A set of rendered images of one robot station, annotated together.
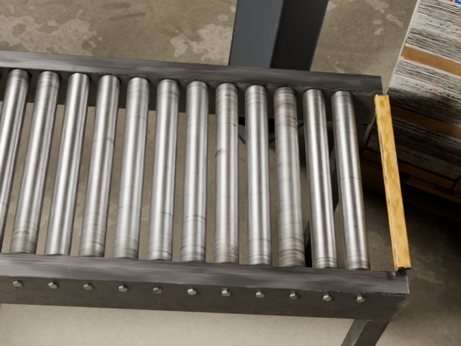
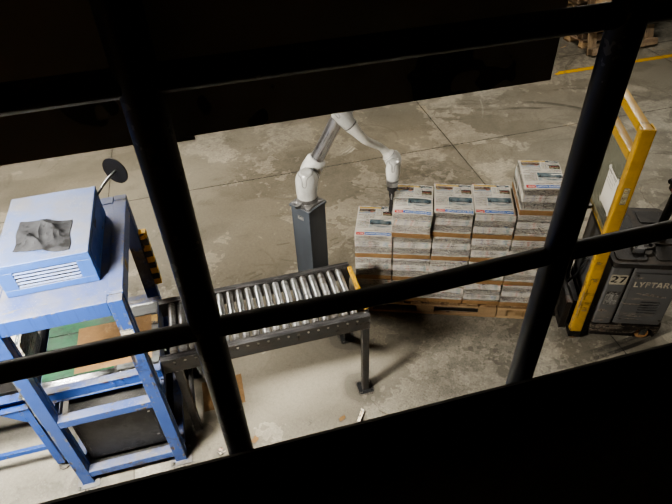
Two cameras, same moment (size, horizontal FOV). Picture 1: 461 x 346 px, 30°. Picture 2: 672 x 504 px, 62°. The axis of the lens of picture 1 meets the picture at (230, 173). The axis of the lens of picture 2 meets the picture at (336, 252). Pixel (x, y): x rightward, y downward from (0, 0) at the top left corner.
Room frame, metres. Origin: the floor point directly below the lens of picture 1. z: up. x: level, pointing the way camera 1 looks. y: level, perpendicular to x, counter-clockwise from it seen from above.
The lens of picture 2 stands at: (-1.67, 0.03, 3.52)
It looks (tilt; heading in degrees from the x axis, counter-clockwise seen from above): 41 degrees down; 355
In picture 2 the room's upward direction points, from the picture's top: 3 degrees counter-clockwise
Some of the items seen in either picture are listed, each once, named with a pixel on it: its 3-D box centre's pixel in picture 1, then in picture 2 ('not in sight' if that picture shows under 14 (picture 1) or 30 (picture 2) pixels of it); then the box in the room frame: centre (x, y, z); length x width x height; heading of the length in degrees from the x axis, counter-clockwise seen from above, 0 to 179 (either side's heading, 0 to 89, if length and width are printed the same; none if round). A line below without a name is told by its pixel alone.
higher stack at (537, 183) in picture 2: not in sight; (524, 244); (1.49, -1.70, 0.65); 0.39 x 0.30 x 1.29; 168
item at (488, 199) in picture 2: not in sight; (492, 198); (1.56, -1.41, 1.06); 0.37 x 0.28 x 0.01; 167
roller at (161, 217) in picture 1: (164, 169); (290, 304); (0.99, 0.14, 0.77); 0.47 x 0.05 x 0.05; 8
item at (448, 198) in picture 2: not in sight; (453, 198); (1.61, -1.13, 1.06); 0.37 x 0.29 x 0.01; 166
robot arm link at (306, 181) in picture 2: not in sight; (306, 182); (1.84, -0.06, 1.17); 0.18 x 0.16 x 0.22; 167
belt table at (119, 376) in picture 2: not in sight; (105, 346); (0.82, 1.33, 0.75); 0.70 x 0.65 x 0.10; 98
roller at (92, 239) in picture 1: (101, 165); (271, 308); (0.97, 0.27, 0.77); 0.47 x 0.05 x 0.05; 8
